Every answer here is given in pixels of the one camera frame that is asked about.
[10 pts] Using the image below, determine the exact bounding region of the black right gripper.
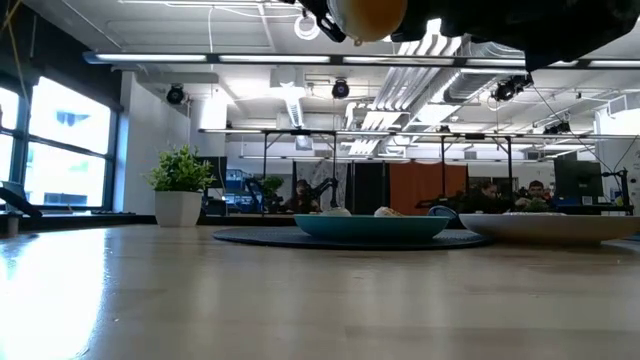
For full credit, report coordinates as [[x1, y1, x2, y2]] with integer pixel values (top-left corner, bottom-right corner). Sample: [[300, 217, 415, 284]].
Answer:
[[391, 0, 640, 72]]

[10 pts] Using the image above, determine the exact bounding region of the small yellow donut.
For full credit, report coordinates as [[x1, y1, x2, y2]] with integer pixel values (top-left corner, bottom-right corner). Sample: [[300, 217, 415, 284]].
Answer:
[[327, 0, 409, 47]]

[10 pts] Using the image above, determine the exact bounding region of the long ceiling light strip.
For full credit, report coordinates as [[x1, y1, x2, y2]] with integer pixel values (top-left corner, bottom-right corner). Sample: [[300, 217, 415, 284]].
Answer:
[[82, 50, 640, 69]]

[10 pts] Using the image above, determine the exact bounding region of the orange curtain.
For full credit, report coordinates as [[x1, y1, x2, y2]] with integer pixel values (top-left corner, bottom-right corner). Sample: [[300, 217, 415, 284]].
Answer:
[[389, 161, 470, 216]]

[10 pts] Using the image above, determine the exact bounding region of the person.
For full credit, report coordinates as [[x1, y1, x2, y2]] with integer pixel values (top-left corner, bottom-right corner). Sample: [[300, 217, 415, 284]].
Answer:
[[462, 181, 511, 215], [514, 179, 555, 211], [284, 178, 321, 215]]

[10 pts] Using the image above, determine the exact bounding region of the dark blue round object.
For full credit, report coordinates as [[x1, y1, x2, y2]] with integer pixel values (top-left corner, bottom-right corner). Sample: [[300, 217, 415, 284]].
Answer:
[[428, 204, 459, 222]]

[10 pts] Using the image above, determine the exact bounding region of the teal plate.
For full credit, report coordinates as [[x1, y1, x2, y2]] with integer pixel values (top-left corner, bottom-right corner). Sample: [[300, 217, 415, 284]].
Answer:
[[293, 213, 451, 245]]

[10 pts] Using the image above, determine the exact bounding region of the black computer monitor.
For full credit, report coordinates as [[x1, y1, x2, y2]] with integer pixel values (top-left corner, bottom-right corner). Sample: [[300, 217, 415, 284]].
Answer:
[[553, 158, 605, 200]]

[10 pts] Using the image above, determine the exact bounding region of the green plant in white pot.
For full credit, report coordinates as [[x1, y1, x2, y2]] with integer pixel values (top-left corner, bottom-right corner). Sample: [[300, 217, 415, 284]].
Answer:
[[144, 144, 217, 229]]

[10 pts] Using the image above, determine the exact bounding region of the black round placemat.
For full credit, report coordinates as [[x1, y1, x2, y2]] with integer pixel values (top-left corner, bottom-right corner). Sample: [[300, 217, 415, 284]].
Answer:
[[211, 226, 494, 251]]

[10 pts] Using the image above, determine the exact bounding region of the beige plate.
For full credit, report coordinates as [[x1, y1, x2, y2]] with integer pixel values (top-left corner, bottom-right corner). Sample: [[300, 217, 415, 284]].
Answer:
[[458, 211, 640, 247]]

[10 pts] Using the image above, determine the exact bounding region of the white ring lamp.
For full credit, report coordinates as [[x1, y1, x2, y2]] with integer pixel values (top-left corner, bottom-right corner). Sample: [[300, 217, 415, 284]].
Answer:
[[293, 14, 321, 42]]

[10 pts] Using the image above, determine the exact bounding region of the black aluminium table frame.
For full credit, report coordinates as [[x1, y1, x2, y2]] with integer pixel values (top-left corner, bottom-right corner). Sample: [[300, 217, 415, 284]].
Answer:
[[0, 212, 301, 227]]

